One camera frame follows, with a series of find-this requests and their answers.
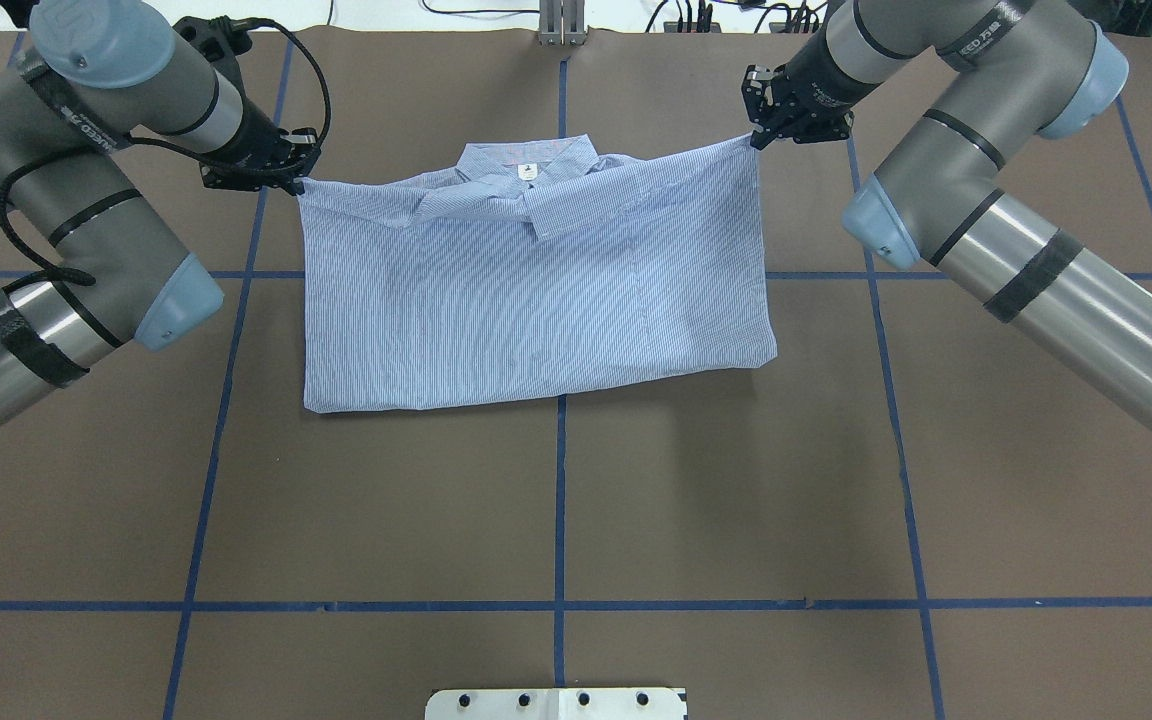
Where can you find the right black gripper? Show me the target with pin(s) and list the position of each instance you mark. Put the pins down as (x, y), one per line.
(810, 100)

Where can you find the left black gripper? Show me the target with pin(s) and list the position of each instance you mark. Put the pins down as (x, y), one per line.
(258, 137)

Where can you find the blue striped button shirt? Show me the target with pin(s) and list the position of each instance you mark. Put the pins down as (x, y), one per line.
(530, 270)

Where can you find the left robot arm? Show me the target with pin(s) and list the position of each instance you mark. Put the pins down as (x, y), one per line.
(96, 78)

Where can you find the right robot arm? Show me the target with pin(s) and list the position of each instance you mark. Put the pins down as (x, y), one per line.
(1022, 70)

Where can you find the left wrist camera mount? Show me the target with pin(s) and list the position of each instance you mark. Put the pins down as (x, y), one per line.
(221, 41)

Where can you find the grey aluminium frame post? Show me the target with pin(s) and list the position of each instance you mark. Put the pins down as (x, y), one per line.
(562, 23)

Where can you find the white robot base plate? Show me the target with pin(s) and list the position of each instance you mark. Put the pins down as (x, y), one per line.
(559, 703)

